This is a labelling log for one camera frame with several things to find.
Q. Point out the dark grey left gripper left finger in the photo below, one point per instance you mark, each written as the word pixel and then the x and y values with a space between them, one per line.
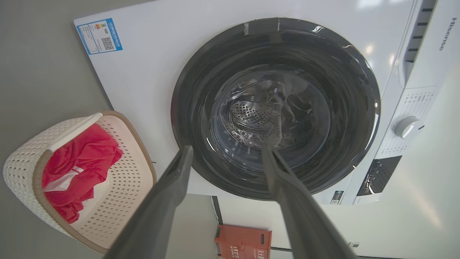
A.
pixel 154 212

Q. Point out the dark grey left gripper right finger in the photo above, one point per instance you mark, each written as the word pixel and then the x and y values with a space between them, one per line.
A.
pixel 302 216

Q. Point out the white perforated laundry basket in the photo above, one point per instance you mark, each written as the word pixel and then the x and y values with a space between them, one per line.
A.
pixel 122 187

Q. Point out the orange plastic box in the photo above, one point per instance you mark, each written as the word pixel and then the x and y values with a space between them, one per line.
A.
pixel 242 242

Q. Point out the red garment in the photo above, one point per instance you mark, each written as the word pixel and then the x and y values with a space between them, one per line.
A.
pixel 86 158

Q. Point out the black washing machine display panel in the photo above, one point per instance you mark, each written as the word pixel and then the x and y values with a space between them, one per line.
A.
pixel 379 175

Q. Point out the dark round washing machine door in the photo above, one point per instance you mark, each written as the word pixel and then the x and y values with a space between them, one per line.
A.
pixel 201 108

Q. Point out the white washing machine dial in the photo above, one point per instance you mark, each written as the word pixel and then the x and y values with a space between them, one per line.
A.
pixel 407 127

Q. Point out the white front-load washing machine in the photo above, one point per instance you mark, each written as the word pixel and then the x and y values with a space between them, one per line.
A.
pixel 151 72

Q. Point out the blue energy label sticker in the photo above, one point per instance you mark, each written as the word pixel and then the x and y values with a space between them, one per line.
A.
pixel 99 36

